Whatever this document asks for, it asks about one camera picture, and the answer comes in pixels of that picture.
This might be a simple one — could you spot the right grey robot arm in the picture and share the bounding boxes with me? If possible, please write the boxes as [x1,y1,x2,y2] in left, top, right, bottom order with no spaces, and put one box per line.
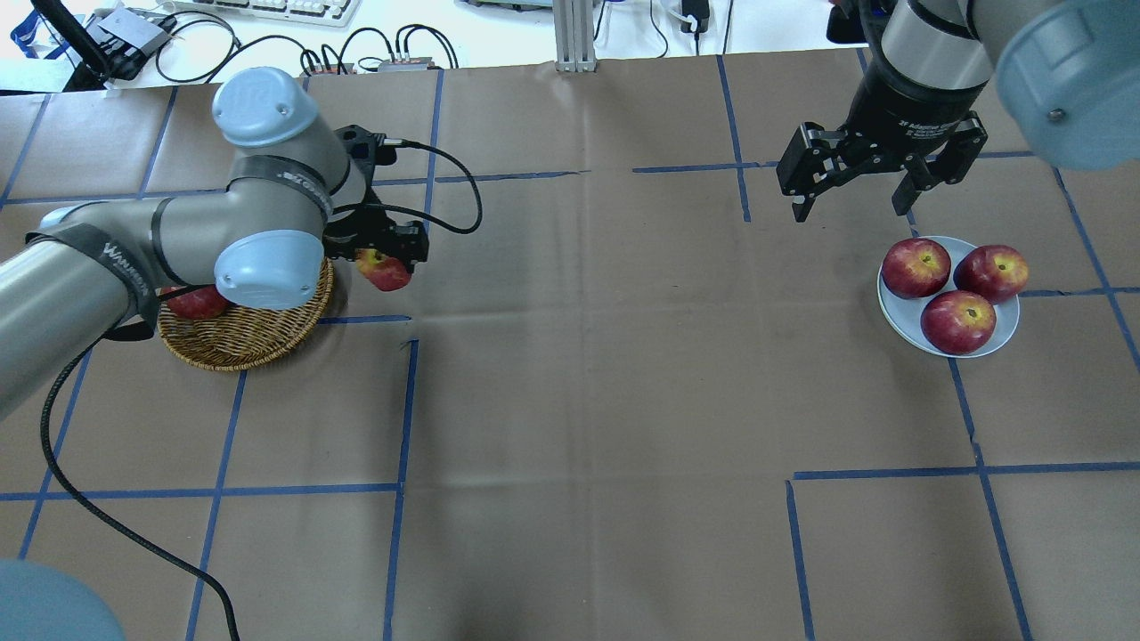
[777,1,1139,224]

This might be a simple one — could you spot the red apple lower on plate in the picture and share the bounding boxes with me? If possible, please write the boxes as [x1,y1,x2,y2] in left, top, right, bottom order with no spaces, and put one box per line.
[919,289,998,356]

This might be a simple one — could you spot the red yellow carried apple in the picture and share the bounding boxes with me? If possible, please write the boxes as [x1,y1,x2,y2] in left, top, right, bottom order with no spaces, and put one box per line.
[355,248,412,292]

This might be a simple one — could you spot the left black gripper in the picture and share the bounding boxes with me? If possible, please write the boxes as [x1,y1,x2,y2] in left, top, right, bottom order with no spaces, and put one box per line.
[324,125,430,271]

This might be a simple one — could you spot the red apple on plate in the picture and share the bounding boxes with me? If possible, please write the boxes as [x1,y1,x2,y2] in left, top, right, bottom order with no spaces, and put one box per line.
[880,237,952,300]
[919,289,998,356]
[953,244,1031,305]

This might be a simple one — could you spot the woven wicker basket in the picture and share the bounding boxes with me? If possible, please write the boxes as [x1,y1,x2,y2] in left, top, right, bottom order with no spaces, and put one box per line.
[158,259,335,372]

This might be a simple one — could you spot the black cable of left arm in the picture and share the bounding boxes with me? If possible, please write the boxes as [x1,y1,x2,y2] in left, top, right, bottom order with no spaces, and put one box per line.
[39,138,485,641]

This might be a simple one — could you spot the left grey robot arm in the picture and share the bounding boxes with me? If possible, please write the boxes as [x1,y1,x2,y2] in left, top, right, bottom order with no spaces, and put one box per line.
[3,57,819,454]

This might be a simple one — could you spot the red apple in basket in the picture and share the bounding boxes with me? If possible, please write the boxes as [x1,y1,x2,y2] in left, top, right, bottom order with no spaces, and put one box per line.
[158,285,233,321]

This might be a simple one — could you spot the aluminium profile post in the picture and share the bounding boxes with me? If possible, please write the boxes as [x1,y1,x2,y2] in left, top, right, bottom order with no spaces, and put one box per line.
[552,0,599,73]

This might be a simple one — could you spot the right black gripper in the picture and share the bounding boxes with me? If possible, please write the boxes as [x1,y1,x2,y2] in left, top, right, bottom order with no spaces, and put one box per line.
[777,68,990,224]

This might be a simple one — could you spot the white keyboard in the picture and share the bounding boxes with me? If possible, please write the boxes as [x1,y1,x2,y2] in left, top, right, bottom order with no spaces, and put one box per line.
[158,1,363,29]

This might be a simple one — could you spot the red apple upper on plate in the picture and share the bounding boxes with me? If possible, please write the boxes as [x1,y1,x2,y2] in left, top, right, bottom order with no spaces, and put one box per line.
[880,237,952,300]

